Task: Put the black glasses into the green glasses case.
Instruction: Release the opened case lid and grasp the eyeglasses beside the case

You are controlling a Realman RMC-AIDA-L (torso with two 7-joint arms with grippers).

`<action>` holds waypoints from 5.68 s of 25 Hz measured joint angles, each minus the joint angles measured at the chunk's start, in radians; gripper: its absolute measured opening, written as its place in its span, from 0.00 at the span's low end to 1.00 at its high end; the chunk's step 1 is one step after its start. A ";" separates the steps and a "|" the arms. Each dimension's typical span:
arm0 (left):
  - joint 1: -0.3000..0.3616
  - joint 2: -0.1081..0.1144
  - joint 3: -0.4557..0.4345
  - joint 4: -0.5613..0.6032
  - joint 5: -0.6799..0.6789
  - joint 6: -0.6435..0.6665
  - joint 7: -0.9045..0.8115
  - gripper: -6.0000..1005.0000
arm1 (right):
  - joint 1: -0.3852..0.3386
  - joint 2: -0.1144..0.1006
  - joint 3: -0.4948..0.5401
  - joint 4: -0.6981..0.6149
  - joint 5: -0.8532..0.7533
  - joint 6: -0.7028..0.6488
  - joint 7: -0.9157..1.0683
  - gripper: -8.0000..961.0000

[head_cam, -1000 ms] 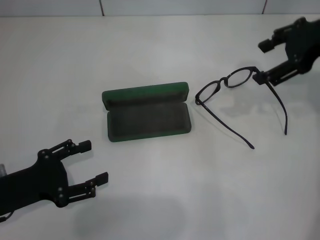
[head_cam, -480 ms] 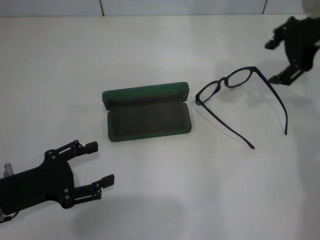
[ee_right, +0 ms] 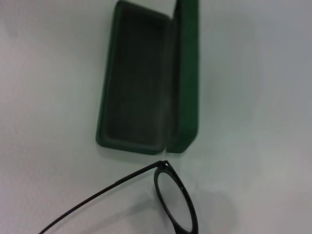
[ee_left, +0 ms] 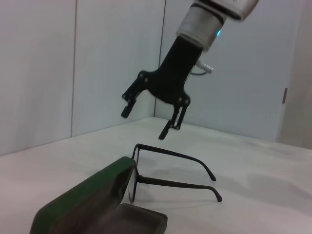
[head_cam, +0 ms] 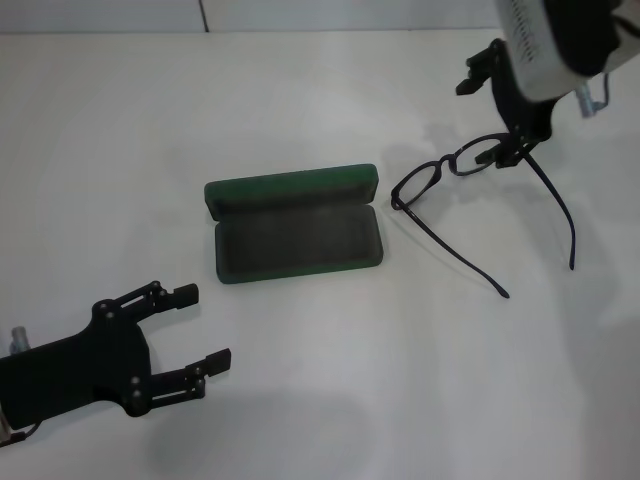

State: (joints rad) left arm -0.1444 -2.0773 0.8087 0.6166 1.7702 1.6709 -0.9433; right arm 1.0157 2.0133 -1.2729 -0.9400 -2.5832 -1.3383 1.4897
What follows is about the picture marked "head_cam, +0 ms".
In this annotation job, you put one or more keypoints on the green glasses case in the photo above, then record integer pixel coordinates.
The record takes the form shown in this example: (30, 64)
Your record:
(300, 240)

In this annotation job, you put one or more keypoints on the black framed glasses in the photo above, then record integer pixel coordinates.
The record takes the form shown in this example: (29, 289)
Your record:
(443, 161)

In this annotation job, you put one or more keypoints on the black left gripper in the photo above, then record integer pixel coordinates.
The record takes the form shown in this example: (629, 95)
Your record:
(90, 360)

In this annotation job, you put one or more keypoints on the black camera back mount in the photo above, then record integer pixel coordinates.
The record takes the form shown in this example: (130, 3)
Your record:
(585, 35)

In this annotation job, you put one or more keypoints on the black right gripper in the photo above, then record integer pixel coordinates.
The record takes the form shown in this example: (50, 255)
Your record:
(525, 120)

